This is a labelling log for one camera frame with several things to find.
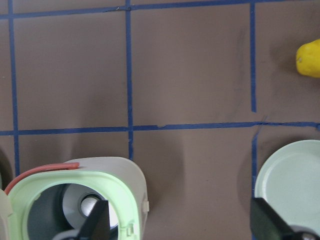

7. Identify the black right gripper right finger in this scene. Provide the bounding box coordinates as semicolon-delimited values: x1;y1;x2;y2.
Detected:
250;197;295;240

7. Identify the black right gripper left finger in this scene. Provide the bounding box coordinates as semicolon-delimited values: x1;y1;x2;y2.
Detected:
75;200;111;240

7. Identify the white rice cooker orange handle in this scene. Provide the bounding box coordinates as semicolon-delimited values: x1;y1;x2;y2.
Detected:
0;157;150;240

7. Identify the green plate near right arm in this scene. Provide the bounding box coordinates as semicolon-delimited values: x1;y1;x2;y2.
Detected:
254;140;320;232

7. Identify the yellow toy potato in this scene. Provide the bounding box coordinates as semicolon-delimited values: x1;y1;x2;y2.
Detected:
295;39;320;78

